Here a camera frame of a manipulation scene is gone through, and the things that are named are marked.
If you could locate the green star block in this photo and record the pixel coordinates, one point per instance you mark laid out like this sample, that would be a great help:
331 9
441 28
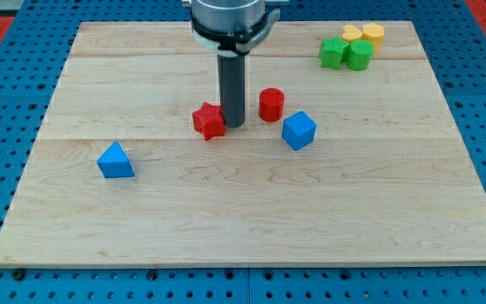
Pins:
333 52

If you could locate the yellow hexagonal block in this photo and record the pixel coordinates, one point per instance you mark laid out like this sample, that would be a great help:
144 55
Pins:
375 34

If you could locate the yellow heart block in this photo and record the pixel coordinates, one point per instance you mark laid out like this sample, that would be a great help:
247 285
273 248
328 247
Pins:
351 33

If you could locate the red star block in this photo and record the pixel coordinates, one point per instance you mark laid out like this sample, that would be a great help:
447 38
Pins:
208 121

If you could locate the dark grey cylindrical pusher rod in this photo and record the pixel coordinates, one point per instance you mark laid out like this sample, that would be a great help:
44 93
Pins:
232 90

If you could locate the blue cube block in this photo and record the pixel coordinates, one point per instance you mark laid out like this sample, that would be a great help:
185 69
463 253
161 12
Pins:
298 130

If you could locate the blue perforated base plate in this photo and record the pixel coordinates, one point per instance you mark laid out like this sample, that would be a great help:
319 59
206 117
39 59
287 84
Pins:
32 55

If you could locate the red cylinder block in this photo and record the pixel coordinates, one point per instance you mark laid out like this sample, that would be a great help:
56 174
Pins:
271 104

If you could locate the light wooden board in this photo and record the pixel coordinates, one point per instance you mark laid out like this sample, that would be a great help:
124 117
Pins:
386 182

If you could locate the blue triangular prism block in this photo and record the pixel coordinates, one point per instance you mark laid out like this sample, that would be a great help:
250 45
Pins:
114 163

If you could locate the green cylinder block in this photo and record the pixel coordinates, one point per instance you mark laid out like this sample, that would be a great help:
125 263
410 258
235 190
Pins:
359 55

